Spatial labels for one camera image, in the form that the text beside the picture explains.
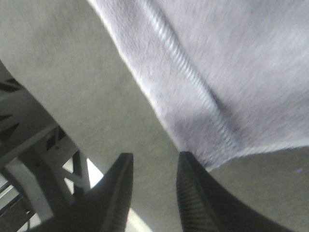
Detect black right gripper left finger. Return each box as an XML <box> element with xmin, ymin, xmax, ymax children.
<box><xmin>32</xmin><ymin>153</ymin><xmax>133</xmax><ymax>232</ymax></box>

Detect grey metal frame under table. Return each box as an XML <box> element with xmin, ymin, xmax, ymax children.
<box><xmin>0</xmin><ymin>65</ymin><xmax>90</xmax><ymax>232</ymax></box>

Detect blue-grey microfibre towel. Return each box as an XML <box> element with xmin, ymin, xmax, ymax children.
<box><xmin>89</xmin><ymin>0</ymin><xmax>309</xmax><ymax>169</ymax></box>

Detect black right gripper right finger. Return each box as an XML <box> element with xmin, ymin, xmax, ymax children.
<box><xmin>176</xmin><ymin>151</ymin><xmax>289</xmax><ymax>232</ymax></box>

